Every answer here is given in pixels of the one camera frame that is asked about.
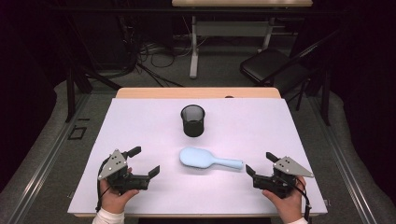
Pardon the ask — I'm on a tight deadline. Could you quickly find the white table mat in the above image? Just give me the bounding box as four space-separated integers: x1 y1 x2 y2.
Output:
67 97 329 216

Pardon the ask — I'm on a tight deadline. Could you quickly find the white-framed desk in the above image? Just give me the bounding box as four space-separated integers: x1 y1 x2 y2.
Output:
171 0 314 79

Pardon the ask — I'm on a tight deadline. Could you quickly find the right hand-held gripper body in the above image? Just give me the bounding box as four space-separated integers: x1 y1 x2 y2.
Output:
252 155 315 200

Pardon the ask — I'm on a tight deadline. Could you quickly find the black metal stand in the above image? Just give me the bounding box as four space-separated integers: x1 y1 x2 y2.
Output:
320 66 332 127
49 15 123 123

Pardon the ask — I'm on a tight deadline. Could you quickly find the light blue hairbrush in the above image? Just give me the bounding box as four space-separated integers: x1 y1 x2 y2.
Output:
178 147 245 171

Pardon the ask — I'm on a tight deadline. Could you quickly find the person's right hand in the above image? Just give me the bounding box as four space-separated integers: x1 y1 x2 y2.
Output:
262 175 307 223

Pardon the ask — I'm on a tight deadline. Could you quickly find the black folding chair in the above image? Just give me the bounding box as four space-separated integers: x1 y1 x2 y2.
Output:
239 29 341 112

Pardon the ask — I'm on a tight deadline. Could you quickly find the black mesh cup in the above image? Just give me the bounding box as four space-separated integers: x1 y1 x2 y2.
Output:
180 104 206 138

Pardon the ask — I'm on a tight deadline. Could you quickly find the person's left hand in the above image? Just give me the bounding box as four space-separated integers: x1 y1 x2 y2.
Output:
99 179 140 215

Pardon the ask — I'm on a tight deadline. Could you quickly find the metal floor rail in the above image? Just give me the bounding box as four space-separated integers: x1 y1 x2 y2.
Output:
306 96 380 224
5 92 92 224

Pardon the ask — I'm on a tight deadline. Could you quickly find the hand-held gripper black cable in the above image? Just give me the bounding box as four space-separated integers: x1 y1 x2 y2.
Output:
94 157 112 214
290 179 313 222

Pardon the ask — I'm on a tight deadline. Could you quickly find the tangle of floor cables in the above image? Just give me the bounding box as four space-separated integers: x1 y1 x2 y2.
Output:
122 17 188 88

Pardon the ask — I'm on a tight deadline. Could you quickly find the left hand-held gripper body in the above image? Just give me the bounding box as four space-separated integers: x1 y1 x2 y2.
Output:
97 148 151 196

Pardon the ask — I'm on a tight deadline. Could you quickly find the right hand-held gripper black cable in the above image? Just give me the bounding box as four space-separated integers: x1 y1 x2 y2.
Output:
290 179 313 222

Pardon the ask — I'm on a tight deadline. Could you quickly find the left hand-held gripper black cable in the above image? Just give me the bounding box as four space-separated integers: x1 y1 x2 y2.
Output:
94 157 112 214

